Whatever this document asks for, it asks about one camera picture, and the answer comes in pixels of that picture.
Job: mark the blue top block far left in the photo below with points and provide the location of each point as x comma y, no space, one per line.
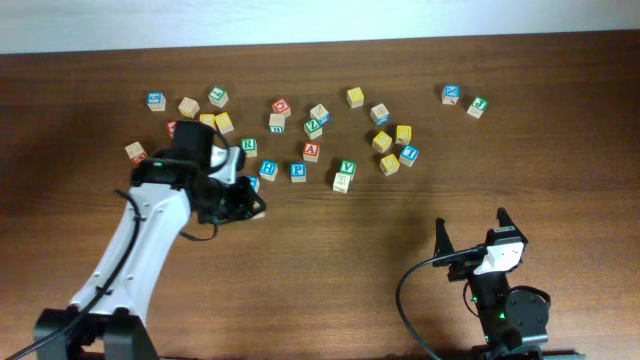
156,101

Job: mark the wooden block red side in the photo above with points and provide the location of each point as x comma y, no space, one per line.
136,152

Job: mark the red G block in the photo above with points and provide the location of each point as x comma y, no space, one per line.
281,107

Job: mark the green J block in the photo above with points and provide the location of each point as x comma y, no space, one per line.
477,107

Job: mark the blue H block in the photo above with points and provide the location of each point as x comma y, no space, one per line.
268,170

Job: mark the green Z block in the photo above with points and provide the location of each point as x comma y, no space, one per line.
313,129

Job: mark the yellow M block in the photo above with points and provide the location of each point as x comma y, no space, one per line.
355,97

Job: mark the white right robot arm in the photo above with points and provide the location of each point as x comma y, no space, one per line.
513,319

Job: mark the blue P block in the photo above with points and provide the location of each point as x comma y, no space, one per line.
298,172

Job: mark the green V block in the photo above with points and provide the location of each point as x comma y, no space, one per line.
348,167

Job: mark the wooden block green side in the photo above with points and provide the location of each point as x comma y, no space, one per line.
277,123

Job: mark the wooden block blue D side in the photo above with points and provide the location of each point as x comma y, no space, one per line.
379,114

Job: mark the yellow C block lower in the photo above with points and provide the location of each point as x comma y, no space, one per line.
389,164

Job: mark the blue block near gripper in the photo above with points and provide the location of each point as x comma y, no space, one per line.
254,182

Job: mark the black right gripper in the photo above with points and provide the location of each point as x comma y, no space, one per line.
463,268

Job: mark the wooden K block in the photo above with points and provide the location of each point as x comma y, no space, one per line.
341,182

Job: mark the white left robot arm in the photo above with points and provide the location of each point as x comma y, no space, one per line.
190,178

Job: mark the yellow block right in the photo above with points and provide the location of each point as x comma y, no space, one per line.
403,134

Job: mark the yellow block beside left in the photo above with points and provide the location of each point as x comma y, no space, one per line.
223,123

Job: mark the yellow S block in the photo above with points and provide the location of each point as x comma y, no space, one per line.
382,142

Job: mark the red I block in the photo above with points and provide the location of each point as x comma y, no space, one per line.
262,214

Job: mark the green L block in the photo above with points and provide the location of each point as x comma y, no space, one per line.
218,97

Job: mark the green R block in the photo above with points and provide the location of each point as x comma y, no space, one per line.
249,146

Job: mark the blue I block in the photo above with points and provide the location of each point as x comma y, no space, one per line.
408,155

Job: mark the plain wooden block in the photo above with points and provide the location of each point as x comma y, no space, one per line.
188,107

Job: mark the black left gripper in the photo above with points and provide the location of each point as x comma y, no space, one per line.
240,206

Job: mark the red A block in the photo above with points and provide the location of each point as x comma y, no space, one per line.
311,151

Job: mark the wooden block blue L side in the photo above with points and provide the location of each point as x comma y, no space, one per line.
320,114

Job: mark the blue X block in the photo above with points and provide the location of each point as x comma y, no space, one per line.
451,93

